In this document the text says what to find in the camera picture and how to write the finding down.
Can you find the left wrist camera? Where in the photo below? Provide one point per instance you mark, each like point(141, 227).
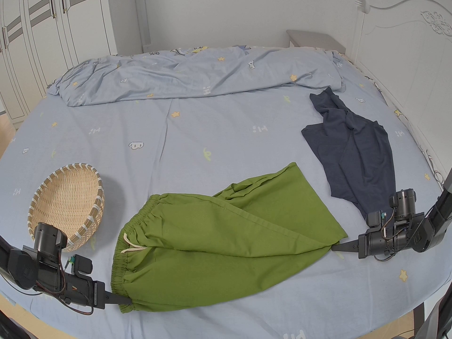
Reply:
point(83, 265)

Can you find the dark blue garment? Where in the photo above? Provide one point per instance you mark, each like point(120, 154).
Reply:
point(353, 154)

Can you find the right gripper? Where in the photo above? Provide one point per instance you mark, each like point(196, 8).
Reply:
point(379, 244)

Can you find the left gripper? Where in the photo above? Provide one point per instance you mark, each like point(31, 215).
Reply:
point(81, 291)

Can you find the white wardrobe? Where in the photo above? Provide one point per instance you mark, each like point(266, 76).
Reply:
point(35, 30)

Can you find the bed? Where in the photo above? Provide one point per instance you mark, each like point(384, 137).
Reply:
point(229, 136)

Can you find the pale blue quilt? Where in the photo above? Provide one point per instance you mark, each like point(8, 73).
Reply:
point(197, 76)

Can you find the round woven basket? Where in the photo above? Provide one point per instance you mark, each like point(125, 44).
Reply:
point(63, 196)

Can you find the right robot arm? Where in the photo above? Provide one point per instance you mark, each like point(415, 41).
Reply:
point(434, 221)

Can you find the green shorts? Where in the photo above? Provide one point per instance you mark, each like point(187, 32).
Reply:
point(219, 238)

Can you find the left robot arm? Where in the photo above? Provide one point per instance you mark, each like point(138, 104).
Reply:
point(21, 267)

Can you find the grey bedside table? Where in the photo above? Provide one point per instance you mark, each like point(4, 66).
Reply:
point(310, 38)

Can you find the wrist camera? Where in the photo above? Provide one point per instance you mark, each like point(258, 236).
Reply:
point(83, 265)
point(374, 219)

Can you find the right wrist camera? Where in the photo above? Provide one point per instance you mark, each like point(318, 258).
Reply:
point(374, 219)

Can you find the grey wall pipe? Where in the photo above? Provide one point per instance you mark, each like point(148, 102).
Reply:
point(143, 12)

